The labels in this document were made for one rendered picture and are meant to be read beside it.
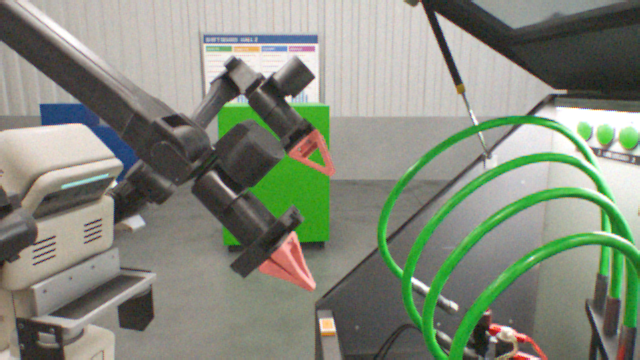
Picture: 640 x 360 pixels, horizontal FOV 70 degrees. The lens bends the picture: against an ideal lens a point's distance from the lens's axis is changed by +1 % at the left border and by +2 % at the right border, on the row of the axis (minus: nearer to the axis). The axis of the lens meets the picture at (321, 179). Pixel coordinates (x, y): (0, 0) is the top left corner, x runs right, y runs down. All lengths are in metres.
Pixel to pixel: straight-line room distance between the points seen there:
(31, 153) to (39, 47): 0.32
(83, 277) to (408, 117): 6.45
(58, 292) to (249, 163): 0.61
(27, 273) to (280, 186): 3.12
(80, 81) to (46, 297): 0.51
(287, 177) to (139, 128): 3.40
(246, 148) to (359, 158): 6.67
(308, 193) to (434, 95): 3.78
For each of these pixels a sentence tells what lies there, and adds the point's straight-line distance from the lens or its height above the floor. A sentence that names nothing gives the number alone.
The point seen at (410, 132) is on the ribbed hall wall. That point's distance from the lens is 7.24.
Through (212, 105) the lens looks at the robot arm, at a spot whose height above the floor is 1.42.
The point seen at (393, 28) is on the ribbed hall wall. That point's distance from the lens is 7.23.
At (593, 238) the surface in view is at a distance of 0.56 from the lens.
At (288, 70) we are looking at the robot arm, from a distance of 0.84.
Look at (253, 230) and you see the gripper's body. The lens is 0.58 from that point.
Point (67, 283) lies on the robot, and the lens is 1.07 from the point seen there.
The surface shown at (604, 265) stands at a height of 1.18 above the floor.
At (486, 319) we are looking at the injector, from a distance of 0.83.
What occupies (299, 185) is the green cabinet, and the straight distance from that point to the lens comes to 4.00.
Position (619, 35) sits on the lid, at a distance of 0.83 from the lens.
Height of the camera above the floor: 1.47
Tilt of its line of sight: 12 degrees down
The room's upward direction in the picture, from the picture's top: straight up
